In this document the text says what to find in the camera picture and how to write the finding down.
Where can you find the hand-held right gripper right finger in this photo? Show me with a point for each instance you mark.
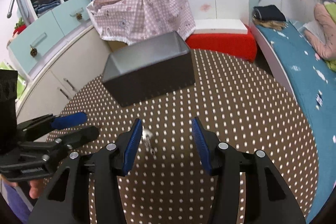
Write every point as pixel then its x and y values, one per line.
pixel 203 148

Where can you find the dark folded jeans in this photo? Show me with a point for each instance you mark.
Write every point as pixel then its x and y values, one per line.
pixel 46 5

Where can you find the pink checked cloth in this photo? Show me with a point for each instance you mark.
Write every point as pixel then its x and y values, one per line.
pixel 147 11

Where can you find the tan folded clothes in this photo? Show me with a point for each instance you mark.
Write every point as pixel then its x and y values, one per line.
pixel 270 25

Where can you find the blue patterned bedsheet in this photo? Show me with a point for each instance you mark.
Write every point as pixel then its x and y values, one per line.
pixel 302 69

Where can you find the dark folded clothes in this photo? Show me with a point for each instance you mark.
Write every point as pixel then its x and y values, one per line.
pixel 269 12

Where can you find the red stool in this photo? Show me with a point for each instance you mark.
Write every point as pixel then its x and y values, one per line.
pixel 223 43

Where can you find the person's left hand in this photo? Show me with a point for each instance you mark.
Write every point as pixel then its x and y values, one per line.
pixel 35 190

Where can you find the person's left forearm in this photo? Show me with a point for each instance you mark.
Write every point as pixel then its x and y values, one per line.
pixel 15 203

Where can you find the brown polka dot tablecloth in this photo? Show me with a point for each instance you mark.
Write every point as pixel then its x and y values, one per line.
pixel 236 108

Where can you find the grey metal box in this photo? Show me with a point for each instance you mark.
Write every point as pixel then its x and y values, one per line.
pixel 147 82

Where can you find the small white object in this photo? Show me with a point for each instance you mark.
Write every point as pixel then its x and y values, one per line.
pixel 147 136

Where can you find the red strawberry plush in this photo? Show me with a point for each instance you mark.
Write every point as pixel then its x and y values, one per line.
pixel 19 29

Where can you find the pinecone drawer ornament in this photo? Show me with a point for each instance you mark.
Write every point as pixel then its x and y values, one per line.
pixel 79 16
pixel 33 52

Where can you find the faint pink butterfly sticker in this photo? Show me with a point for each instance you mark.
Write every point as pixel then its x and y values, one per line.
pixel 205 7

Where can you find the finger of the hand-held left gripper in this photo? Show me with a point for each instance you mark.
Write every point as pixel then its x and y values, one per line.
pixel 81 134
pixel 69 119

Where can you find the white low cabinet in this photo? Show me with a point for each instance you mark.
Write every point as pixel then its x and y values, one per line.
pixel 52 64

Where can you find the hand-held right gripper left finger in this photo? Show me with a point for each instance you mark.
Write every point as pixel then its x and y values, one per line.
pixel 132 148

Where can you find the white board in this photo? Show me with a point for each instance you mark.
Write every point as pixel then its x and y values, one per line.
pixel 220 26

